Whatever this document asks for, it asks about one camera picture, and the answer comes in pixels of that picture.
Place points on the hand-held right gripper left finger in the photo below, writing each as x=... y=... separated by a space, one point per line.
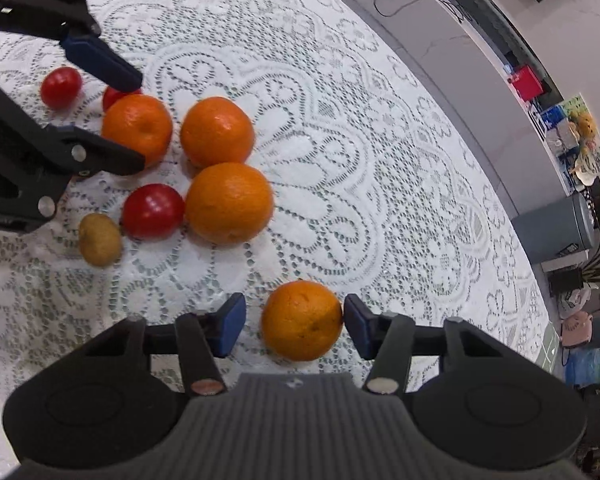
x=232 y=322

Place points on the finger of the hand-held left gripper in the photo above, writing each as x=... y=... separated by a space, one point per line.
x=100 y=62
x=80 y=152

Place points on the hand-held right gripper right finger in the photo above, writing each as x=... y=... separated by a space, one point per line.
x=357 y=327

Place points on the small red tomato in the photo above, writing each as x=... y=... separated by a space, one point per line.
x=61 y=87
x=114 y=100

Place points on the orange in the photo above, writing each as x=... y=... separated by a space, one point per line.
x=301 y=320
x=217 y=130
x=140 y=125
x=229 y=203

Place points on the large red tomato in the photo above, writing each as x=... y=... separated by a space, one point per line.
x=152 y=211

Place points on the brown kiwi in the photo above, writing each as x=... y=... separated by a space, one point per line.
x=99 y=239

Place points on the white lace tablecloth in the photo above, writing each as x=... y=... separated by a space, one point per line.
x=380 y=185

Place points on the grey trash bin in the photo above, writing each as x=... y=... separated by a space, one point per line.
x=555 y=232

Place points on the white plastic bag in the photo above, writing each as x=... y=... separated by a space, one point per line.
x=575 y=300

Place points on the pink appliance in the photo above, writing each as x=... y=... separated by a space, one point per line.
x=577 y=329

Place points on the blue water bottle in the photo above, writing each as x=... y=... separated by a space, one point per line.
x=590 y=365

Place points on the white marble tv cabinet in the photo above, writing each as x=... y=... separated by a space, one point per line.
x=455 y=60

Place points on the blue box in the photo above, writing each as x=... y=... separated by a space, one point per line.
x=551 y=117

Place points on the red box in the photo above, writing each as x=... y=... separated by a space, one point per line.
x=530 y=82

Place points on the brown teddy bear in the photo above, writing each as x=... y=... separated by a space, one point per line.
x=585 y=125

